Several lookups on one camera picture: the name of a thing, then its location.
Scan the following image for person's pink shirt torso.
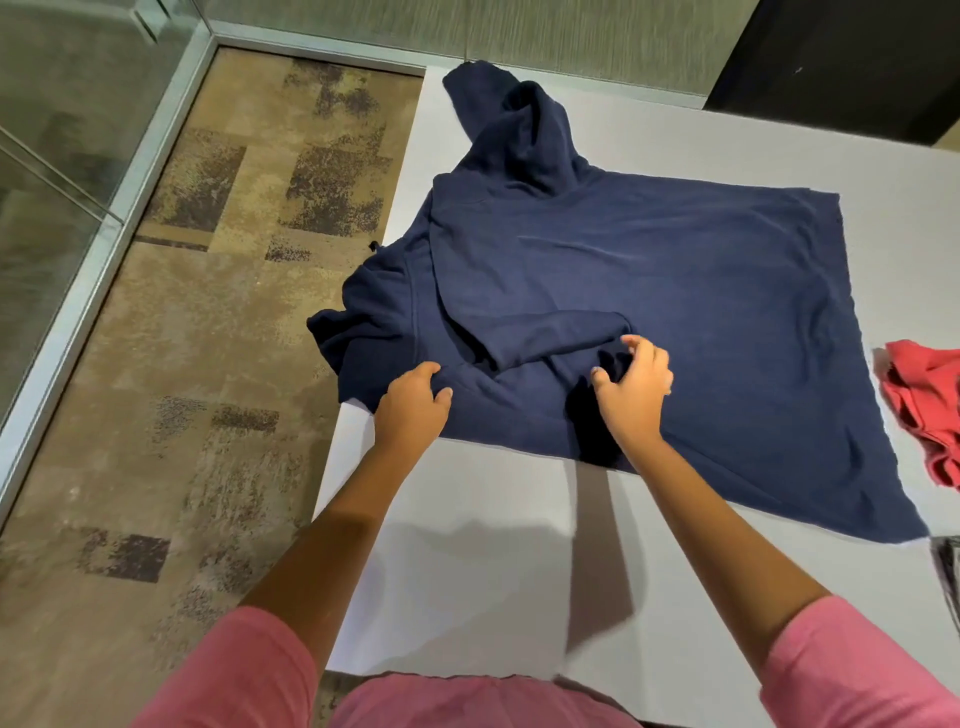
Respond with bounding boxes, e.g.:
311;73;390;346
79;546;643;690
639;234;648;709
329;671;646;728

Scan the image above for metal glass door bracket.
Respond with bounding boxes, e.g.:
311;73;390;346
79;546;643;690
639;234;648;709
131;0;178;43

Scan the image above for person's right forearm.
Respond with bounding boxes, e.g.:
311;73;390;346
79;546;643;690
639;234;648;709
633;438;834;676

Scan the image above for person's left pink sleeve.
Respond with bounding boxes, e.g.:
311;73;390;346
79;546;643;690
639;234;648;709
131;605;320;728

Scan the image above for person's left forearm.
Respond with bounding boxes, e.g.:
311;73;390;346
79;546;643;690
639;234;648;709
239;442;429;676

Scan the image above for person's left hand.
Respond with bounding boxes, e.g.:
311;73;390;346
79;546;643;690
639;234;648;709
372;361;455;459

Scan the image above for person's right hand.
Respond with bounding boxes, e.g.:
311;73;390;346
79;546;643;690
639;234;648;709
590;334;675;455

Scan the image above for black mesh office chair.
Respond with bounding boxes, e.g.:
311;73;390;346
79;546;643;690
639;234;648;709
704;0;960;148

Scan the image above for navy blue hoodie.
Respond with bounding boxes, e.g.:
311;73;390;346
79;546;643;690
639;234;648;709
305;59;931;545

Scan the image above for striped knit top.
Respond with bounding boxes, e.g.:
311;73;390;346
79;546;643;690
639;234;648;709
929;536;960;631

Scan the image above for person's right pink sleeve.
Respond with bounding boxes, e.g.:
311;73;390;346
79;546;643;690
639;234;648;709
758;594;960;728

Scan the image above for red garment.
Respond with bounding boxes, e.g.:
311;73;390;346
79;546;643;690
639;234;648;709
877;339;960;490

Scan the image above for person's pink sleeve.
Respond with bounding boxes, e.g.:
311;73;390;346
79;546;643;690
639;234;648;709
131;605;320;728
758;594;960;728

